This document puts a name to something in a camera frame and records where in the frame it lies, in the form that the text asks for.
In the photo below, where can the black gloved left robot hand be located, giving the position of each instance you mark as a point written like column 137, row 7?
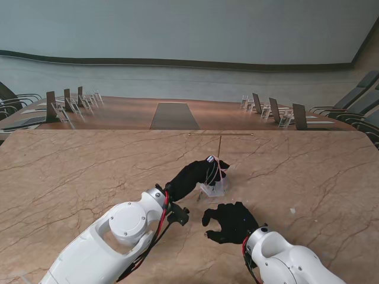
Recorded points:
column 192, row 177

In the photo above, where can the brown wooden conference table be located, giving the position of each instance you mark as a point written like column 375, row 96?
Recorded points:
column 124, row 112

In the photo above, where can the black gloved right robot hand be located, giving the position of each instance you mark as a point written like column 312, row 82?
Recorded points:
column 237, row 222

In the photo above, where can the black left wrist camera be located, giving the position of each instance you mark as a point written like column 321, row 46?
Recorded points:
column 177, row 214

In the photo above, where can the grey office chair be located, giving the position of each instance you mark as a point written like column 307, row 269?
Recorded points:
column 361, row 100
column 367, row 78
column 4, row 93
column 371, row 121
column 3, row 112

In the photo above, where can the white paper sheet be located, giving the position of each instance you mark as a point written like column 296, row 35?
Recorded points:
column 32, row 111

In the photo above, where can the clear acrylic name stand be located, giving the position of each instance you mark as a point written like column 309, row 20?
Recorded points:
column 61, row 113
column 250, row 106
column 98, row 97
column 86, row 103
column 265, row 112
column 244, row 102
column 285, row 120
column 74, row 107
column 91, row 99

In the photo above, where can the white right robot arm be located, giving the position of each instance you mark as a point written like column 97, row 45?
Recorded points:
column 290, row 260

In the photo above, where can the dark upright desk monitor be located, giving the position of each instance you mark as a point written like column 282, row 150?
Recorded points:
column 51, row 106
column 299, row 116
column 67, row 100
column 257, row 103
column 80, row 96
column 274, row 111

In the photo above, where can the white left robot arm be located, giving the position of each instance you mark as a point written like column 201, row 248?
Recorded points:
column 103, row 245

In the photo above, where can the grey desk pad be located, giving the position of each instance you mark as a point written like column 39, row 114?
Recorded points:
column 26, row 120

